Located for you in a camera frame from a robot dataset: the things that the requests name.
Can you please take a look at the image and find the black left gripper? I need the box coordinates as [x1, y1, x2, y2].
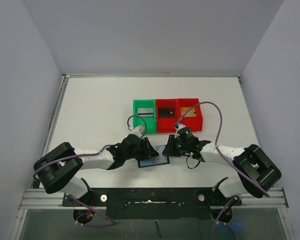
[124, 137, 159, 161]

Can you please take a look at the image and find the blue leather card holder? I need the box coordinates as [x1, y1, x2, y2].
[137, 145, 170, 168]

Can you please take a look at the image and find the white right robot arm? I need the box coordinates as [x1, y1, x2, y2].
[162, 133, 282, 205]

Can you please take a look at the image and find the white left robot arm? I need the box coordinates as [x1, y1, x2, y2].
[33, 134, 160, 206]

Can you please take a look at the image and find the black credit card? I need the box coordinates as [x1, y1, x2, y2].
[158, 107, 175, 118]

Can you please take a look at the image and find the gold credit card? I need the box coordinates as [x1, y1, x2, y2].
[180, 106, 197, 118]

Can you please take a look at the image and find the middle red plastic bin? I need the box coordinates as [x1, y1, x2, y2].
[155, 98, 178, 133]

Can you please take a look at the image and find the red plastic bin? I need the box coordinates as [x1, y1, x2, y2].
[177, 98, 204, 132]
[155, 98, 178, 133]

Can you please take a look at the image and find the green plastic bin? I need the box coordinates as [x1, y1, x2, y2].
[133, 99, 157, 134]

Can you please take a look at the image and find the right red plastic bin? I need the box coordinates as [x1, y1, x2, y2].
[177, 98, 204, 132]

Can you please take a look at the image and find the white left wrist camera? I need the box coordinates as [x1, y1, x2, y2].
[128, 125, 145, 138]

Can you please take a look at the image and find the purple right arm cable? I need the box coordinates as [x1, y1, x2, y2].
[173, 101, 271, 240]

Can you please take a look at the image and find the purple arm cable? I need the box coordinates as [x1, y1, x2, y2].
[173, 101, 271, 240]
[32, 114, 148, 180]

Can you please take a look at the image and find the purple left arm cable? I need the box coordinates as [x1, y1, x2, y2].
[32, 114, 148, 180]

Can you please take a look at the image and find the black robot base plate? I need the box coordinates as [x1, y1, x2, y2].
[62, 187, 242, 223]

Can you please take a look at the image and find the aluminium table edge rail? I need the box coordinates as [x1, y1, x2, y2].
[9, 74, 93, 240]

